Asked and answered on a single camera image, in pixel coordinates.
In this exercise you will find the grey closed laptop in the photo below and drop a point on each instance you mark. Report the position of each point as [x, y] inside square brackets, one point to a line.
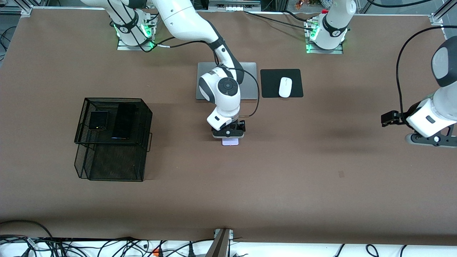
[251, 85]

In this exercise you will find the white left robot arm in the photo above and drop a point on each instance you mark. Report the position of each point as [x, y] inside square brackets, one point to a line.
[439, 107]

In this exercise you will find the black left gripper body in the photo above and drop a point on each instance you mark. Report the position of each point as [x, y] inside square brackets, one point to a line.
[397, 118]

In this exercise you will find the white computer mouse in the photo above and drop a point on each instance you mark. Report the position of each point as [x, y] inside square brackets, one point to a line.
[285, 87]

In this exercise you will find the black mouse pad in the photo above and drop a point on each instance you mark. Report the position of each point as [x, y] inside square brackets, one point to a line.
[271, 84]

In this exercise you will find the lavender flip phone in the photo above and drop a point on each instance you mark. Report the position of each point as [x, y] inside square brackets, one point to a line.
[230, 142]

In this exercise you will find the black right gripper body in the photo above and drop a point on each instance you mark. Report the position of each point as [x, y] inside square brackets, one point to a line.
[238, 126]

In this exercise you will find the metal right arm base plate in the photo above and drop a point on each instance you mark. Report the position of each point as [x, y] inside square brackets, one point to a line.
[123, 46]

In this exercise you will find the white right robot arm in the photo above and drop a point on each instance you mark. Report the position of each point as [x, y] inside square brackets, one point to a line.
[185, 21]

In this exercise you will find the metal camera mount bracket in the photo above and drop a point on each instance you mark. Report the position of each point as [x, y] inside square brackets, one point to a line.
[219, 244]

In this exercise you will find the grey power strip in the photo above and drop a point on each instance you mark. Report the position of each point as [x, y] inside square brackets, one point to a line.
[232, 7]

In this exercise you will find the black dual-camera flip phone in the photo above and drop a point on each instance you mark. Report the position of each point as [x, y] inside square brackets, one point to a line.
[98, 120]

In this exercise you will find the black slab smartphone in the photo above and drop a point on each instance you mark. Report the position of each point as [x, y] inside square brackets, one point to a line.
[124, 121]

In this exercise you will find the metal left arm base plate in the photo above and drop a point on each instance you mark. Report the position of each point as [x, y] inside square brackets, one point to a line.
[335, 51]

